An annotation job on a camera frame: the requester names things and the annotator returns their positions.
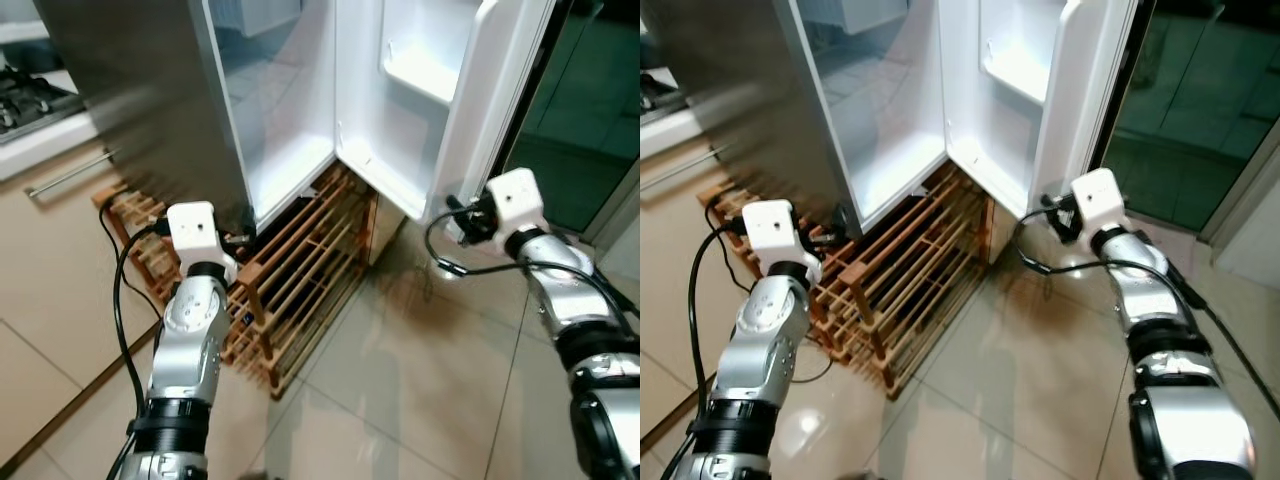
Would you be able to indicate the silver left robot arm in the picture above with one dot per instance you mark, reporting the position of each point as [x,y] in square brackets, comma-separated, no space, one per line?
[765,340]
[190,340]

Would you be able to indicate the small silver fridge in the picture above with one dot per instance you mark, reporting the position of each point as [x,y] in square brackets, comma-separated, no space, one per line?
[140,100]
[740,100]

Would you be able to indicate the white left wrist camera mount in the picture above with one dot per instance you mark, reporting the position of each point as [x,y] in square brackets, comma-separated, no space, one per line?
[192,228]
[770,228]

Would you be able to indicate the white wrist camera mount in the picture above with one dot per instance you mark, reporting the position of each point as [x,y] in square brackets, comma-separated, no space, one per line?
[1097,195]
[192,228]
[770,228]
[515,195]

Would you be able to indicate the wooden wine rack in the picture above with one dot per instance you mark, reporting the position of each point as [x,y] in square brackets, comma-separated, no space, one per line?
[300,270]
[900,280]

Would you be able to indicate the tinted glass sliding door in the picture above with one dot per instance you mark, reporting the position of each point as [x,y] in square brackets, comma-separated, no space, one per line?
[1180,120]
[580,120]

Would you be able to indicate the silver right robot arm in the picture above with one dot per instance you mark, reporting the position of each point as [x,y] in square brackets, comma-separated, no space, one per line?
[570,290]
[1150,290]

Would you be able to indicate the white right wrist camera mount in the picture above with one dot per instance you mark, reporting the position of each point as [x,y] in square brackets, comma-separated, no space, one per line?
[515,195]
[1097,195]

